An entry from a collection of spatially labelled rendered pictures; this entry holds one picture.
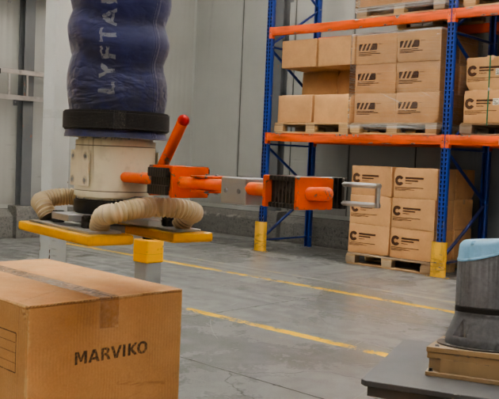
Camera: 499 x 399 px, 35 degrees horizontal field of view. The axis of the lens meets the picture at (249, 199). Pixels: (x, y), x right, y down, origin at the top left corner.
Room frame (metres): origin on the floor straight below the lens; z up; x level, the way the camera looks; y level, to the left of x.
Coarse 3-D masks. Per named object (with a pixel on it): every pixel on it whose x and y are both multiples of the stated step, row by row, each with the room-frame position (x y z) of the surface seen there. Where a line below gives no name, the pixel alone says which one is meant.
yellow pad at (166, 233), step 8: (120, 224) 1.80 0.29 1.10; (128, 224) 1.79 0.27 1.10; (136, 224) 1.77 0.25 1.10; (168, 224) 1.72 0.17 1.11; (128, 232) 1.76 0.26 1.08; (136, 232) 1.74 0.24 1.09; (144, 232) 1.71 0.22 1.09; (152, 232) 1.69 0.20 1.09; (160, 232) 1.66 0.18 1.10; (168, 232) 1.65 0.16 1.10; (176, 232) 1.65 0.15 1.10; (184, 232) 1.66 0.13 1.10; (192, 232) 1.67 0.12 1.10; (200, 232) 1.68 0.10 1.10; (208, 232) 1.68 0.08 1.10; (160, 240) 1.67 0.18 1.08; (168, 240) 1.64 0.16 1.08; (176, 240) 1.63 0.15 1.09; (184, 240) 1.64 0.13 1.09; (192, 240) 1.65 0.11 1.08; (200, 240) 1.66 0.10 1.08; (208, 240) 1.68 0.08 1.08
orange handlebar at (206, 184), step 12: (132, 180) 1.61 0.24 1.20; (144, 180) 1.57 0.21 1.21; (180, 180) 1.47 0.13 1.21; (192, 180) 1.44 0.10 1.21; (204, 180) 1.41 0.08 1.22; (216, 180) 1.39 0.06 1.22; (204, 192) 1.41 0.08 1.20; (216, 192) 1.42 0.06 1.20; (252, 192) 1.31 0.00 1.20; (312, 192) 1.20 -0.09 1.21; (324, 192) 1.21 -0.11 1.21
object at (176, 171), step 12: (156, 168) 1.50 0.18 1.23; (168, 168) 1.48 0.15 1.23; (180, 168) 1.48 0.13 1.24; (192, 168) 1.50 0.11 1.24; (204, 168) 1.52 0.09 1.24; (156, 180) 1.52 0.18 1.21; (168, 180) 1.48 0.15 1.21; (156, 192) 1.50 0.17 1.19; (168, 192) 1.48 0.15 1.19; (180, 192) 1.48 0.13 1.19; (192, 192) 1.50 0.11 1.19
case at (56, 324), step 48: (0, 288) 1.75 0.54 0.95; (48, 288) 1.78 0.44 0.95; (96, 288) 1.81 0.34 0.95; (144, 288) 1.83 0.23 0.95; (0, 336) 1.65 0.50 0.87; (48, 336) 1.60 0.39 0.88; (96, 336) 1.69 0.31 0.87; (144, 336) 1.78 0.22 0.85; (0, 384) 1.64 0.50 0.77; (48, 384) 1.61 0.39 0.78; (96, 384) 1.69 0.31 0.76; (144, 384) 1.78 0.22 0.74
